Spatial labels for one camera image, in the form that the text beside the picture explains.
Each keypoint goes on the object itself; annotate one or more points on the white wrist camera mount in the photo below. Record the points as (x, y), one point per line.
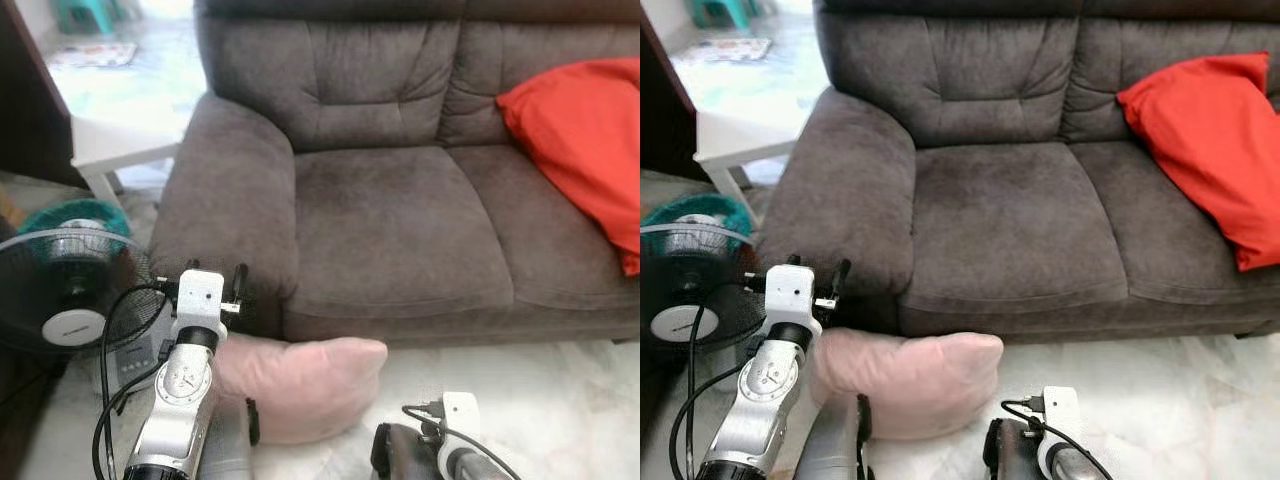
(460, 415)
(1060, 412)
(200, 300)
(790, 295)

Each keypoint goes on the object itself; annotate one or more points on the dark grey fabric sofa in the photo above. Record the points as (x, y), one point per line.
(400, 220)
(1010, 220)

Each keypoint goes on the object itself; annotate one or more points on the printed floor mat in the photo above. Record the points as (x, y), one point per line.
(92, 55)
(728, 50)

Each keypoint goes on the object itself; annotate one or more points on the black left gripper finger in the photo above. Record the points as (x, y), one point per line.
(826, 302)
(240, 282)
(842, 280)
(232, 304)

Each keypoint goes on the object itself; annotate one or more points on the teal round plastic tub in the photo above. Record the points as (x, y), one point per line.
(40, 215)
(735, 212)

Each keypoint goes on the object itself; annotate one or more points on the green plastic stool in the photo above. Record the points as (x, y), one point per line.
(85, 15)
(720, 12)

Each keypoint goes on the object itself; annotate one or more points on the black floor fan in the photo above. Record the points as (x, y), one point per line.
(75, 328)
(685, 322)

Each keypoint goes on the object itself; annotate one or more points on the dark brown cabinet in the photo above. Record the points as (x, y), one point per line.
(665, 110)
(30, 100)

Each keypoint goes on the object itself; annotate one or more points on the pink pillow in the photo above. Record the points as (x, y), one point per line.
(920, 385)
(300, 390)

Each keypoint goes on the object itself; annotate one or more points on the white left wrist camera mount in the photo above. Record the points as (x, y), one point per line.
(790, 295)
(200, 300)

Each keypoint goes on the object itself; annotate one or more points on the white side table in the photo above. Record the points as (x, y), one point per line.
(740, 138)
(120, 145)

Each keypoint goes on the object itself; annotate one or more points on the silver robot left leg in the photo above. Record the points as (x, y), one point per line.
(830, 445)
(225, 445)

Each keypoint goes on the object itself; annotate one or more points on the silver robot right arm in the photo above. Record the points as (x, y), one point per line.
(475, 468)
(1070, 465)

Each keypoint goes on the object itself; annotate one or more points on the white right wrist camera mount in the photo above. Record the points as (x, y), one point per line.
(1060, 412)
(460, 415)

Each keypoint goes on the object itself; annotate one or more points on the red pillow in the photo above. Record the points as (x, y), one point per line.
(585, 140)
(1210, 140)

